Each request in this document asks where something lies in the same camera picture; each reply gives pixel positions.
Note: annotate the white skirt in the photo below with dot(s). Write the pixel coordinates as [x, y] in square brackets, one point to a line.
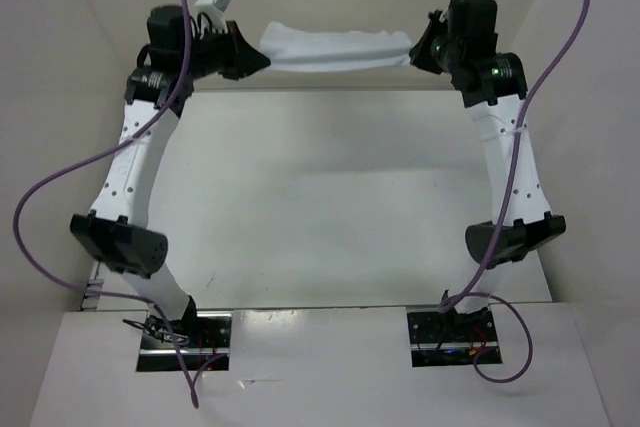
[292, 50]

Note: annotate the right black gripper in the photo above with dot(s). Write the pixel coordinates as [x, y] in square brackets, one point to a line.
[420, 55]

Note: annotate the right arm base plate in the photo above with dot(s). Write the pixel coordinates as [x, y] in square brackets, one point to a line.
[452, 339]

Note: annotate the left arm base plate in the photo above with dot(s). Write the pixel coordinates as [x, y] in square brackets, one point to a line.
[208, 350]

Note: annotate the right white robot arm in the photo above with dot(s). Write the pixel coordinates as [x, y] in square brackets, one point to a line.
[522, 219]

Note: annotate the aluminium table edge rail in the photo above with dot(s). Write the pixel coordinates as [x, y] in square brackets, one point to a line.
[93, 288]

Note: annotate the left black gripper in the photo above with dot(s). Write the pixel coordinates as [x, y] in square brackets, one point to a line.
[245, 60]

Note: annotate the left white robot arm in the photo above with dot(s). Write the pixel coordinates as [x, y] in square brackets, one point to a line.
[114, 231]

